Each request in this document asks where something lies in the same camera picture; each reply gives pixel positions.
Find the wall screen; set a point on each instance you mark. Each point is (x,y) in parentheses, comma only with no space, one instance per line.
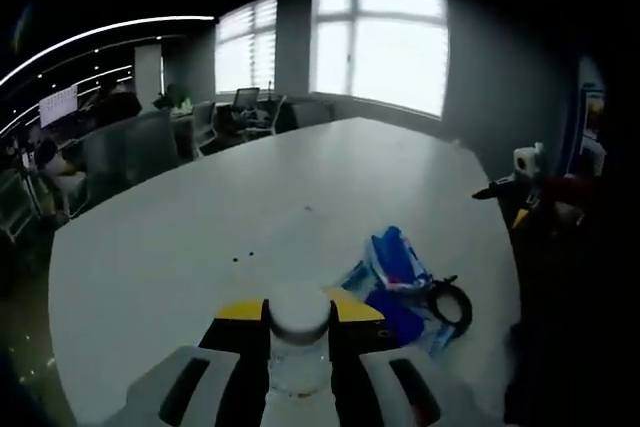
(59,106)

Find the blue standing banner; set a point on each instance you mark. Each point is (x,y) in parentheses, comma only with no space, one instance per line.
(590,112)

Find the white table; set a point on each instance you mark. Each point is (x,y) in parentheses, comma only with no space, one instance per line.
(250,187)

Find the window with blinds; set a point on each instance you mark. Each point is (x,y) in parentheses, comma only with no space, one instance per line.
(245,47)

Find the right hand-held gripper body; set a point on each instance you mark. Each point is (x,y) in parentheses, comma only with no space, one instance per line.
(525,159)

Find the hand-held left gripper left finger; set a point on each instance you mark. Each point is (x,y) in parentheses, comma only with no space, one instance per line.
(235,347)

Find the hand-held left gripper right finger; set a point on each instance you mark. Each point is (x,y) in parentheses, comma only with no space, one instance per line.
(360,337)

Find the potted green plant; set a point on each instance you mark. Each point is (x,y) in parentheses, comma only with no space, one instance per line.
(172,97)

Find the grey office chair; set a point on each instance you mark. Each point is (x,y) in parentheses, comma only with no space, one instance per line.
(130,147)
(205,124)

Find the clear plastic water bottle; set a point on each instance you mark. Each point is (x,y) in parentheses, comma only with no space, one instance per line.
(300,312)

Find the black mesh office chair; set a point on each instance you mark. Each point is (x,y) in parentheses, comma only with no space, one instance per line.
(246,102)

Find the white frame office chair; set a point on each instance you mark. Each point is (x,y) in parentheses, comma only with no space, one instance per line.
(276,114)

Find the curved ceiling light strip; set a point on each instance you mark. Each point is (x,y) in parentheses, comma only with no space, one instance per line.
(100,29)

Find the blue tissue packet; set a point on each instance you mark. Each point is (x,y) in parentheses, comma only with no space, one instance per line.
(395,257)

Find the large window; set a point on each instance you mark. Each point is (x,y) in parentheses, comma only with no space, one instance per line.
(390,47)

